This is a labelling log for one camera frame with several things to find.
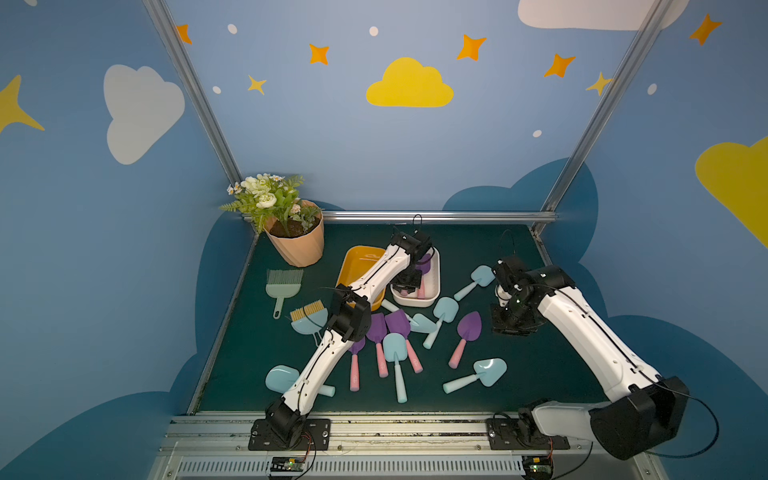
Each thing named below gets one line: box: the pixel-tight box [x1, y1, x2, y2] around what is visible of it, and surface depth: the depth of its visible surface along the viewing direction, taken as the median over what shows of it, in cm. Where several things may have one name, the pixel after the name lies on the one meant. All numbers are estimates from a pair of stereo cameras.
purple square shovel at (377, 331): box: [366, 312, 389, 378], surface depth 93 cm
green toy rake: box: [265, 269, 304, 319], surface depth 106 cm
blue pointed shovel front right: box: [442, 358, 507, 394], surface depth 86 cm
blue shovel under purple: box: [380, 298, 439, 333], surface depth 96 cm
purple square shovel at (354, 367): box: [348, 337, 367, 392], surface depth 85 cm
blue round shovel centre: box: [382, 333, 408, 404], surface depth 90 cm
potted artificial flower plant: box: [220, 173, 325, 267], surface depth 93 cm
